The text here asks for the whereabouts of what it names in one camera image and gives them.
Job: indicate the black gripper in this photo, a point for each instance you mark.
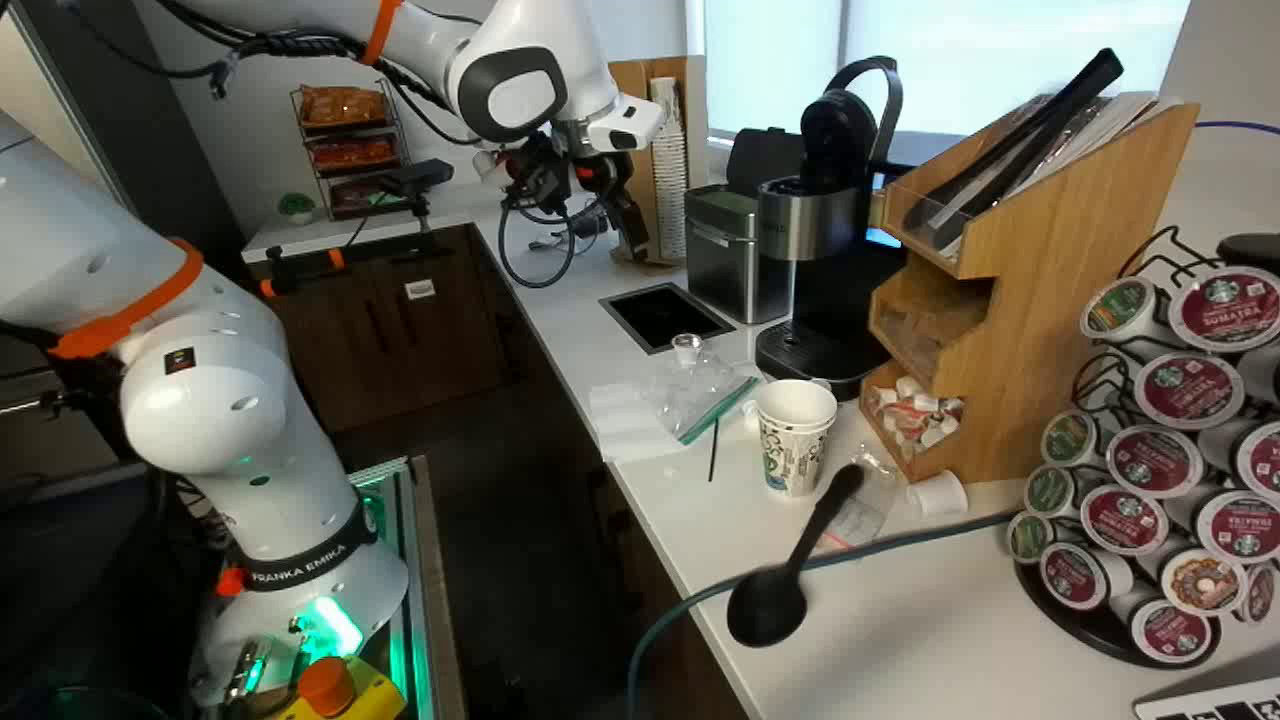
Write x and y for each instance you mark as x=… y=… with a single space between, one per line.
x=548 y=165

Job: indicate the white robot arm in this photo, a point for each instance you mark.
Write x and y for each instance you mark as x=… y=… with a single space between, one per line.
x=204 y=385

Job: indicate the black coffee maker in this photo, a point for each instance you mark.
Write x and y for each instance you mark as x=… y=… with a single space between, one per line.
x=811 y=238

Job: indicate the coffee pod carousel rack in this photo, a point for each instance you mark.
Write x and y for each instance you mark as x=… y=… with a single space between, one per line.
x=1152 y=513

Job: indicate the wooden cup dispenser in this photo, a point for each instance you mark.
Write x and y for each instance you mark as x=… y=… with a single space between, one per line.
x=662 y=171

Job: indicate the snack basket rack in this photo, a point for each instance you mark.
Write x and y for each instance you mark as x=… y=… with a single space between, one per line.
x=355 y=150

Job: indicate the clear zip bag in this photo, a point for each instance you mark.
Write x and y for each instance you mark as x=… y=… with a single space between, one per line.
x=695 y=388

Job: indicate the patterned paper cup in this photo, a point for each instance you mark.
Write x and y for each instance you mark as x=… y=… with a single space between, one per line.
x=795 y=430

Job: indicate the creamer cups pile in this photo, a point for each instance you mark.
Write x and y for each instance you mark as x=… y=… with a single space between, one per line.
x=913 y=418

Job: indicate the wooden condiment organizer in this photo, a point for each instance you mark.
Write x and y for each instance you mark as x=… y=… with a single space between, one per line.
x=992 y=321

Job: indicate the black plastic spoon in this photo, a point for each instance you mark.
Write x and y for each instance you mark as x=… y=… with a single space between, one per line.
x=770 y=601

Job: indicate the white creamer cup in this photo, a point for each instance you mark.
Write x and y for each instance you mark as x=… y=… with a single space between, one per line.
x=941 y=498

